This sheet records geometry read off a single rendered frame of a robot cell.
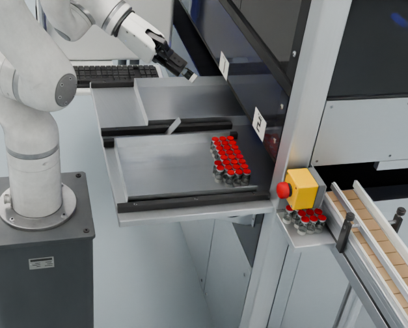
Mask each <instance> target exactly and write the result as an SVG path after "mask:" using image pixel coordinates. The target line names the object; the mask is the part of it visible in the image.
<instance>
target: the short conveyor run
mask: <svg viewBox="0 0 408 328"><path fill-rule="evenodd" d="M353 187H354V189H353V190H345V191H341V190H340V188H339V187H338V185H337V184H336V182H333V183H331V189H332V191H331V192H325V196H324V198H323V202H322V205H321V206H320V207H319V208H318V209H321V210H322V212H323V213H322V215H324V216H326V220H325V226H326V228H327V230H328V231H329V233H330V235H331V236H332V238H333V240H334V241H335V246H334V248H333V249H330V250H331V252H332V254H333V256H334V257H335V259H336V261H337V262H338V264H339V266H340V267H341V269H342V271H343V272H344V274H345V276H346V277H347V279H348V281H349V283H350V284H351V286H352V287H353V289H354V291H355V293H356V294H357V296H358V298H359V299H360V301H361V303H362V304H363V306H364V308H365V309H366V311H367V313H368V314H369V316H370V317H371V319H372V321H373V323H374V325H375V326H376V328H408V248H407V246H406V245H405V244H404V242H403V241H402V240H401V238H400V237H399V235H398V231H399V229H400V226H401V224H402V221H403V219H402V218H401V216H404V215H405V213H406V209H405V208H403V207H398V209H397V210H396V213H395V215H394V218H393V220H389V221H387V220H386V218H385V217H384V215H383V214H382V213H381V212H380V210H379V209H378V207H377V206H376V205H375V203H374V202H373V200H372V199H371V198H370V197H369V195H368V194H367V192H365V190H364V189H363V187H362V186H361V185H360V183H359V182H358V180H354V183H353Z"/></svg>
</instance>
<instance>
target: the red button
mask: <svg viewBox="0 0 408 328"><path fill-rule="evenodd" d="M277 195H278V197H279V198H281V199H284V198H288V197H289V195H290V188H289V185H288V183H287V182H280V183H278V184H277Z"/></svg>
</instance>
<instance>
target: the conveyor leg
mask: <svg viewBox="0 0 408 328"><path fill-rule="evenodd" d="M361 307H362V303H361V301H360V299H359V298H358V296H357V294H356V293H355V291H354V289H353V287H352V286H351V284H350V283H348V286H347V288H346V292H345V294H344V297H343V300H342V302H341V305H340V308H339V310H338V314H337V315H336V319H335V321H334V324H333V327H332V328H353V327H354V324H355V322H356V320H357V317H358V315H359V312H360V310H361Z"/></svg>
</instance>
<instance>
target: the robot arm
mask: <svg viewBox="0 0 408 328"><path fill-rule="evenodd" d="M40 3H41V5H42V9H43V11H44V13H45V15H46V17H47V18H48V20H49V22H50V23H51V24H52V26H53V28H54V29H55V30H56V31H57V32H58V34H59V35H60V36H61V37H63V38H64V39H65V40H67V41H69V42H75V41H77V40H79V39H80V38H81V37H82V36H83V35H84V34H85V33H86V32H87V31H88V30H89V29H90V27H91V26H92V25H97V26H98V27H100V28H101V29H102V30H104V31H105V32H106V33H107V34H108V35H110V36H113V35H114V37H115V38H116V37H118V39H119V40H120V41H121V42H122V43H123V44H124V45H125V46H126V47H127V48H128V49H129V50H131V51H132V52H133V53H134V54H135V55H136V56H138V58H140V59H141V60H142V61H143V62H145V63H146V64H150V63H151V61H153V62H154V63H159V64H160V65H162V66H163V67H165V68H166V69H167V70H168V71H170V72H171V73H173V74H174V75H175V76H176V77H178V76H179V75H180V72H181V71H182V70H183V69H184V68H185V66H186V65H187V61H185V60H184V59H183V58H181V57H180V56H179V55H178V54H176V53H175V52H174V50H173V49H171V48H170V47H169V45H168V44H167V41H166V40H165V36H164V35H163V34H162V33H161V32H160V31H158V30H157V29H156V28H155V27H154V26H152V25H151V24H149V23H148V22H147V21H145V20H144V19H142V18H141V17H139V16H138V15H136V14H135V11H133V10H132V6H130V5H129V4H127V3H126V2H125V1H124V0H40ZM155 53H157V55H155ZM76 90H77V76H76V73H75V70H74V67H73V66H72V64H71V62H70V61H69V59H68V58H67V56H66V55H65V54H64V52H63V51H62V50H61V48H60V47H59V46H58V45H57V44H56V42H55V41H54V40H53V39H52V37H50V35H49V34H48V33H47V32H46V31H45V29H44V28H43V27H42V26H41V25H40V24H39V22H38V21H37V20H36V18H35V17H34V16H33V14H32V13H31V11H30V10H29V8H28V6H27V5H26V3H25V0H0V125H1V127H2V129H3V131H4V137H5V148H6V154H7V165H8V175H9V182H10V188H8V189H7V190H6V191H5V192H4V193H3V194H2V195H1V196H0V218H1V220H2V221H3V222H4V223H6V224H7V225H8V226H11V227H12V228H15V229H18V230H22V231H28V232H39V231H44V230H49V229H52V228H55V227H58V226H60V225H62V224H63V223H65V222H67V220H69V219H70V218H71V216H72V215H73V214H74V212H75V210H76V207H77V199H76V196H75V194H74V192H73V191H72V190H71V189H70V188H69V187H68V186H67V185H64V184H63V183H61V159H60V145H59V129H58V125H57V123H56V121H55V119H54V118H53V116H52V115H51V114H50V112H55V111H60V110H61V109H64V108H65V107H67V106H68V105H69V104H70V103H71V102H72V100H73V99H74V96H75V94H76Z"/></svg>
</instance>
